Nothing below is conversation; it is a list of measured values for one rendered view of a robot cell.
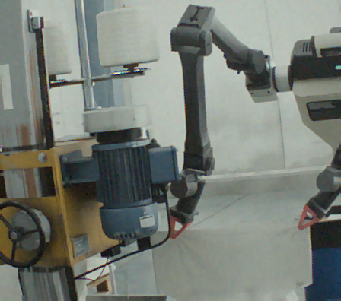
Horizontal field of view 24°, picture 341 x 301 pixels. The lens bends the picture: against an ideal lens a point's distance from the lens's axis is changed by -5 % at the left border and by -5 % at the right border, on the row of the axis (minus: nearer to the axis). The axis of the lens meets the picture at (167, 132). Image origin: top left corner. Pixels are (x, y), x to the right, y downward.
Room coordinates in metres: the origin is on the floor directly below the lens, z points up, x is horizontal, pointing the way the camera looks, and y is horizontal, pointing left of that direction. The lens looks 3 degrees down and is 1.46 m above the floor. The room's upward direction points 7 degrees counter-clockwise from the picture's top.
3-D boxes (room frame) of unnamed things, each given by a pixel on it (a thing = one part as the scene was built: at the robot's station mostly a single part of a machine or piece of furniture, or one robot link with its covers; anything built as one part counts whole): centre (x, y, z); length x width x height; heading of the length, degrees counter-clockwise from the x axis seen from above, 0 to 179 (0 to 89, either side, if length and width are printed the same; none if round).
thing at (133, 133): (2.17, 0.12, 1.35); 0.12 x 0.12 x 0.04
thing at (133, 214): (2.17, 0.12, 1.21); 0.15 x 0.15 x 0.25
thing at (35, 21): (2.17, 0.31, 1.68); 0.05 x 0.03 x 0.06; 158
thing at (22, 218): (2.11, 0.39, 1.14); 0.11 x 0.06 x 0.11; 68
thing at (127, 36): (2.31, 0.08, 1.61); 0.17 x 0.17 x 0.17
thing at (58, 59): (2.41, 0.32, 1.61); 0.15 x 0.14 x 0.17; 68
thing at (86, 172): (2.17, 0.21, 1.27); 0.12 x 0.09 x 0.09; 158
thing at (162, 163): (2.18, 0.02, 1.25); 0.10 x 0.08 x 0.12; 3
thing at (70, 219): (2.29, 0.34, 1.18); 0.34 x 0.25 x 0.31; 158
